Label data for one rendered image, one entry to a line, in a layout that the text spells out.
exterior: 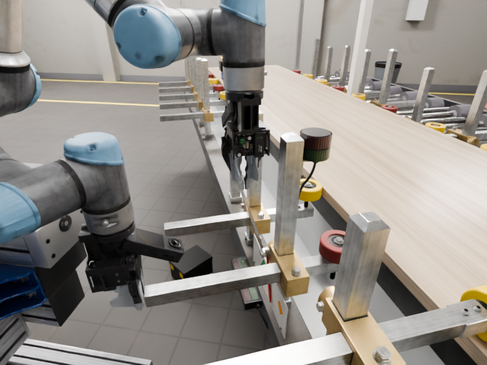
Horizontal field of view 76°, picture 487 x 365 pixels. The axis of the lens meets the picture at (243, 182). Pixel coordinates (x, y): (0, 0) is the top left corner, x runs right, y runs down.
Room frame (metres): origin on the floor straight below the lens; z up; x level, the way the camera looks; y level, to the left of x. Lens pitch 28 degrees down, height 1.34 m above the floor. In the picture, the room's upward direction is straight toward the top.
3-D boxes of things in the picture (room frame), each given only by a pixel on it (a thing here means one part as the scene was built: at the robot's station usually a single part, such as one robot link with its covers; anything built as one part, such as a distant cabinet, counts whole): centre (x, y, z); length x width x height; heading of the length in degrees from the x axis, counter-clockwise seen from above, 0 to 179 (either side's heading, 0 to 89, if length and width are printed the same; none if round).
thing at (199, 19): (0.59, 0.10, 1.31); 0.11 x 0.11 x 0.08; 80
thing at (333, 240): (0.54, -0.21, 0.85); 0.08 x 0.08 x 0.11
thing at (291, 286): (0.53, -0.10, 0.84); 0.13 x 0.06 x 0.05; 14
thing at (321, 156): (0.56, -0.14, 1.11); 0.06 x 0.06 x 0.02
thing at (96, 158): (0.43, 0.22, 1.13); 0.09 x 0.08 x 0.11; 145
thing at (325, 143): (0.56, -0.14, 1.13); 0.06 x 0.06 x 0.02
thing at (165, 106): (1.95, 0.30, 0.84); 0.43 x 0.03 x 0.04; 104
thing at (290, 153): (0.55, -0.09, 0.90); 0.03 x 0.03 x 0.48; 14
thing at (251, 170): (0.58, -0.02, 1.05); 0.06 x 0.03 x 0.09; 13
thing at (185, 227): (0.74, 0.00, 0.82); 0.43 x 0.03 x 0.04; 104
